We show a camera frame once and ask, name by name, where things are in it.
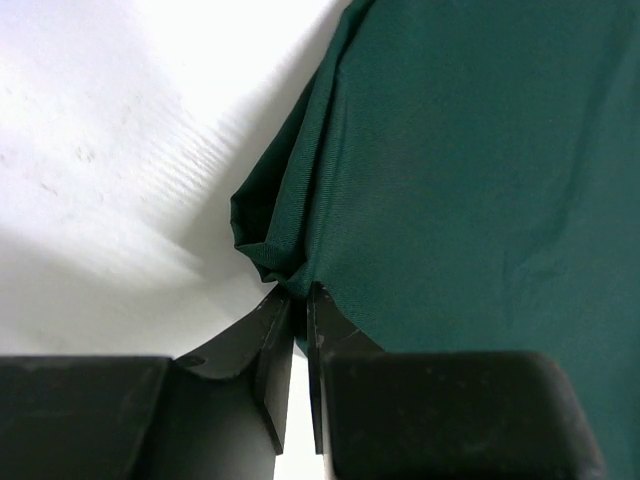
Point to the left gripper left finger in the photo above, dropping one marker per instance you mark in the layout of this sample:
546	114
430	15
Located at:
217	412

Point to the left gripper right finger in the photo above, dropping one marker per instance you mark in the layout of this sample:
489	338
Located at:
463	415

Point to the dark green cloth placemat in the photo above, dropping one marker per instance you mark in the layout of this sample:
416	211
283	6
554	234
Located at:
465	175

